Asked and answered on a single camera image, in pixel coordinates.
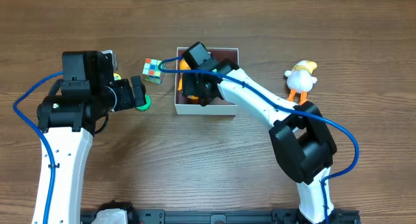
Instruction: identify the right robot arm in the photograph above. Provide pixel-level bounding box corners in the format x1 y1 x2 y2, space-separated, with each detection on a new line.
181 42 337 223

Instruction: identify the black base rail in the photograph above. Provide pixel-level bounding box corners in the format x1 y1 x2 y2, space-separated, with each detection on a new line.
81 208 361 224

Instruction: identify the white plush duck toy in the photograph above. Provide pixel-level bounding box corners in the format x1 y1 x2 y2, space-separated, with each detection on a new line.
284 60 318 105

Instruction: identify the green round plastic cap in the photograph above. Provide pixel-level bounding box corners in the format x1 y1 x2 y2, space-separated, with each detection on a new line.
137 94 151 111

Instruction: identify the yellow wooden rattle drum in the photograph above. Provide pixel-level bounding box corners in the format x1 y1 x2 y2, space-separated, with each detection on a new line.
113 73 122 81

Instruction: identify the white open cardboard box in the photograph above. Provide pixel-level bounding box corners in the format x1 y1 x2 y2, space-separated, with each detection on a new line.
174 47 239 116

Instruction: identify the left blue cable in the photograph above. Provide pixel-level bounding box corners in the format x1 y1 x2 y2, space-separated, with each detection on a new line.
12 70 64 224

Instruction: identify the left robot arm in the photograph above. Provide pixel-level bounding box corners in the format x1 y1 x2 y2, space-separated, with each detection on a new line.
32 50 147 223

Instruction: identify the colourful puzzle cube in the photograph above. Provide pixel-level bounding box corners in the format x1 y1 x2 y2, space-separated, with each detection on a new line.
142 58 164 84

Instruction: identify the orange plastic duck toy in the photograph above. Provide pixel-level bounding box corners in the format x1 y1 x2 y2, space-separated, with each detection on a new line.
177 59 200 105

